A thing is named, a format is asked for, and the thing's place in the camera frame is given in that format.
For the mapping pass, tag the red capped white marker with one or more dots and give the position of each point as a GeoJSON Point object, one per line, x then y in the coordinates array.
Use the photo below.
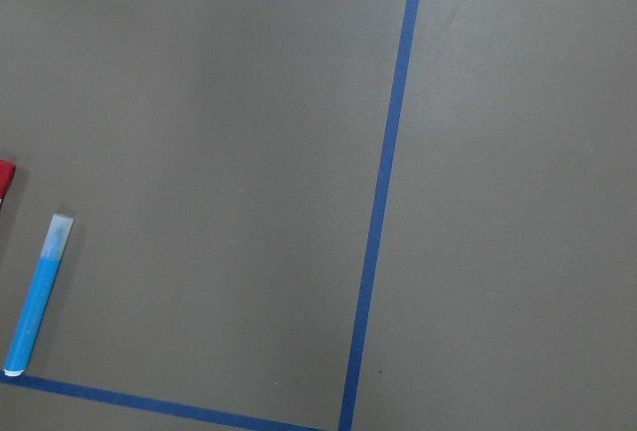
{"type": "Point", "coordinates": [7, 172]}

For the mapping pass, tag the blue highlighter pen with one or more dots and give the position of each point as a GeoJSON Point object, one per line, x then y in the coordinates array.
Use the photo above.
{"type": "Point", "coordinates": [31, 316]}

